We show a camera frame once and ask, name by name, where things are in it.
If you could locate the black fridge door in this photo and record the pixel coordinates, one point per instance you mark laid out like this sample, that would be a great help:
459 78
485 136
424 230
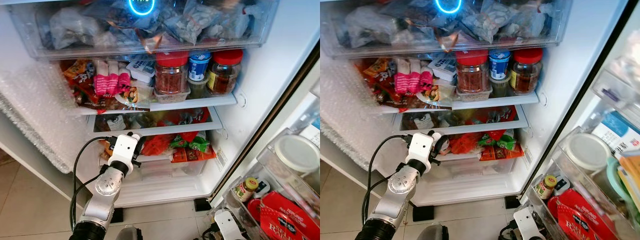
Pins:
300 105
620 30

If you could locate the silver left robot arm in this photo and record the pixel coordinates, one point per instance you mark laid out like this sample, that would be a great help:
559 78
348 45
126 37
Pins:
105 195
397 192

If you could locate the shallow clear fridge drawer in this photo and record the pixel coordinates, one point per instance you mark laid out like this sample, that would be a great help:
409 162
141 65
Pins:
460 127
150 129

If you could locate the glass fridge shelf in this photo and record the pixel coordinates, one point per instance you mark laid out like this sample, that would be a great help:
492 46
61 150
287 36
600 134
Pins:
500 101
200 103

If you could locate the black fridge foot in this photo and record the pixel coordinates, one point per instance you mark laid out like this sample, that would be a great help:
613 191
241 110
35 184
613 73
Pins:
423 213
513 202
117 215
202 205

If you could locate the clear fridge door bin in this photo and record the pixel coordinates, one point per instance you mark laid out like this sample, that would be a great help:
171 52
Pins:
270 175
565 170
307 107
617 85

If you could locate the red food bag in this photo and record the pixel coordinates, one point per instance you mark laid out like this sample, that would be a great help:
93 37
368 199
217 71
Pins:
157 145
462 144

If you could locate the clear crisper drawer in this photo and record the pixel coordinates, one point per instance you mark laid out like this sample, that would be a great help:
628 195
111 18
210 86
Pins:
475 169
170 170

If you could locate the green food bag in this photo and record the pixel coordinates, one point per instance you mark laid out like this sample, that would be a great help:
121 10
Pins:
192 144
497 142

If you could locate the printed food pouch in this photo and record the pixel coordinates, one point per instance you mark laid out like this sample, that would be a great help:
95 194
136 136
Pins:
131 96
432 95

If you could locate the orange red food box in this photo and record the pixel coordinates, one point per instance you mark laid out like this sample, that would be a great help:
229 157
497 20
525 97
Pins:
195 155
502 153

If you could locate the clear plastic tray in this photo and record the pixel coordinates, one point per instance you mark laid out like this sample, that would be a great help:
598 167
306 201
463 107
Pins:
172 97
473 96

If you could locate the pink white sausage pack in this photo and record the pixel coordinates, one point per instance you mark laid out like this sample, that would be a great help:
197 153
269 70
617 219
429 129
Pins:
426 77
124 79
112 81
414 80
100 82
401 81

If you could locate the white labelled food box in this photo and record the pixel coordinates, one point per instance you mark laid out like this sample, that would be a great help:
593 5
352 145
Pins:
443 69
141 71

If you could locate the red lid glass jar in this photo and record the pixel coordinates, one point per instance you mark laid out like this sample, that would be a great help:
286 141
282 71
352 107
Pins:
472 74
171 75
226 72
526 71

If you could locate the green glass jar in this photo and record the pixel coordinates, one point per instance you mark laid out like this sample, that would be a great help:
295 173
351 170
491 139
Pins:
500 89
199 90

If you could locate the grey robot leg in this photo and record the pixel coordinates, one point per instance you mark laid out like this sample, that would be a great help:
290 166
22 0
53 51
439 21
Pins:
130 234
432 233

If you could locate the orange snack bag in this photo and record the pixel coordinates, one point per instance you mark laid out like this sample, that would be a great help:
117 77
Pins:
77 75
372 72

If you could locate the blue white plastic tub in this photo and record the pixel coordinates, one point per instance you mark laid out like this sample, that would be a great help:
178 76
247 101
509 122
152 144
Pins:
499 64
199 66

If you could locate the clear bubble wrap sheet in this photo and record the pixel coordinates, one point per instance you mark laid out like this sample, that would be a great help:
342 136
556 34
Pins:
35 110
345 110

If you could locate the small yellow lid jar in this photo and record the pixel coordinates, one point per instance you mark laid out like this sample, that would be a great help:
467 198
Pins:
546 188
246 190

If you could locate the blue white carton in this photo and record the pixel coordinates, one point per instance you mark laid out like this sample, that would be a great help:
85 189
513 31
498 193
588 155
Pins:
312 132
615 131

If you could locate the clear frozen food bag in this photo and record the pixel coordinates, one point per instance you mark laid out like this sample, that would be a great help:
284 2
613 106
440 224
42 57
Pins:
367 25
197 20
490 19
70 27

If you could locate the large white lid jar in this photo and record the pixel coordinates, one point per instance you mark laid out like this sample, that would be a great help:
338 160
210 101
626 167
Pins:
297 152
591 150

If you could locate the clear plastic freezer drawer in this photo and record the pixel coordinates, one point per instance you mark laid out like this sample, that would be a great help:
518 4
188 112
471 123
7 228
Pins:
335 42
30 45

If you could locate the red printed packet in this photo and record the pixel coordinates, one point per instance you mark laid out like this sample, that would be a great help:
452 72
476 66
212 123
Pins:
580 220
285 220

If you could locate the teal plastic container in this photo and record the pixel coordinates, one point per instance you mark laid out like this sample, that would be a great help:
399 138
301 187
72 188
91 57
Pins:
616 180

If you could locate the yellow food packets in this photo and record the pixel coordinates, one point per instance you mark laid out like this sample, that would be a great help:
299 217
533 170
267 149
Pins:
631 172

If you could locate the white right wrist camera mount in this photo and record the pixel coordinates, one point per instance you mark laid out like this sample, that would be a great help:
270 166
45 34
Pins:
529 225
227 227

